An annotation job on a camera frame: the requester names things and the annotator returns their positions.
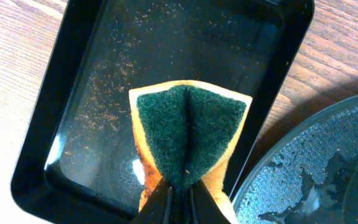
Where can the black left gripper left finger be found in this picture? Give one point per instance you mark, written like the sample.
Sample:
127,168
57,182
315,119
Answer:
157,210

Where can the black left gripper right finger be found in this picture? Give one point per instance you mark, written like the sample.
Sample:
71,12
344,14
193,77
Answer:
203,209

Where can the yellow green scrub sponge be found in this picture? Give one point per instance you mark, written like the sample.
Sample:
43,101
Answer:
185,132

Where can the rectangular black tray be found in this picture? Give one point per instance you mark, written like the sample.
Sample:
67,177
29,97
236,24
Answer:
78,162

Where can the round black tray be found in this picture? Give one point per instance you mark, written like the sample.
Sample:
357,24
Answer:
310,175

